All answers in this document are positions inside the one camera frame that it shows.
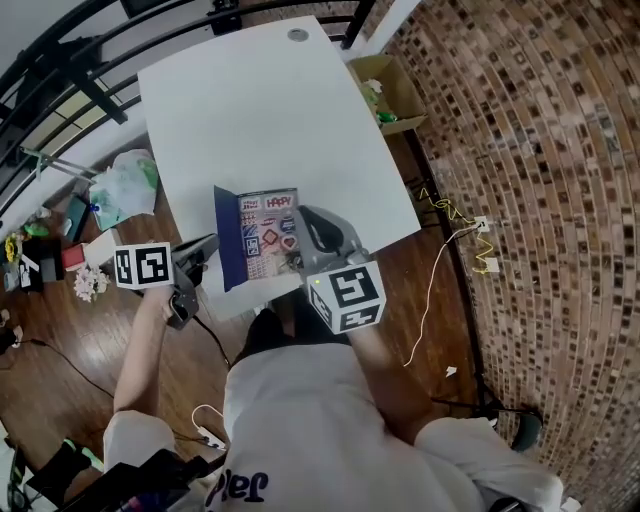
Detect yellow coiled cable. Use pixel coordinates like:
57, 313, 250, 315
419, 187, 494, 275

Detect white power strip cable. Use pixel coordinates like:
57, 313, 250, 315
191, 403, 226, 431

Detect white flower bunch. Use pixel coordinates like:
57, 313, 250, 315
73, 267, 111, 303

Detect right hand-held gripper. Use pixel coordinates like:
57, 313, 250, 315
297, 204, 387, 335

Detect black equipment bag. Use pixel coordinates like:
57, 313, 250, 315
24, 439, 211, 512

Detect purple sticker book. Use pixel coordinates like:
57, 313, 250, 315
213, 184, 306, 294

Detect person's left hand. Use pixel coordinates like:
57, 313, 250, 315
142, 287, 175, 322

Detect white box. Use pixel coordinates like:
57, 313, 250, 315
84, 228, 119, 266

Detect teal paper bag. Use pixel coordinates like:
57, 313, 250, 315
89, 184, 129, 232

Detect metal rod tool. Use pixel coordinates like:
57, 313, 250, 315
19, 147, 101, 182

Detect person's left forearm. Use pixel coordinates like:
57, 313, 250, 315
112, 304, 169, 416

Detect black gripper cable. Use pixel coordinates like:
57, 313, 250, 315
192, 314, 234, 369

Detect black floor cable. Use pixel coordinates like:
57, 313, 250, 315
19, 338, 116, 401

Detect white table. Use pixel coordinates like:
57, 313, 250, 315
137, 14, 422, 321

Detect person's white shirt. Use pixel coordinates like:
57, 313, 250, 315
102, 342, 564, 512

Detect person's right forearm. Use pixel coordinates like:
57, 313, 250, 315
347, 324, 436, 446

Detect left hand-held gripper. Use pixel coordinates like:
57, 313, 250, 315
113, 233, 221, 331

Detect person's black trousers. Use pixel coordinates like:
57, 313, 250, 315
244, 287, 351, 356

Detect white power strip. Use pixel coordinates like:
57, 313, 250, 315
197, 424, 227, 450

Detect long white cable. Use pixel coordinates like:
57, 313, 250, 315
402, 227, 481, 368

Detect black metal railing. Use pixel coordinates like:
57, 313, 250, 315
0, 0, 377, 211

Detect cardboard box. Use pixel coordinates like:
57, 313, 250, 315
347, 53, 429, 136

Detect black box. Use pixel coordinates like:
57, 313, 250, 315
19, 239, 64, 291

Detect white plastic bag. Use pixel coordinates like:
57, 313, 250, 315
102, 148, 160, 217

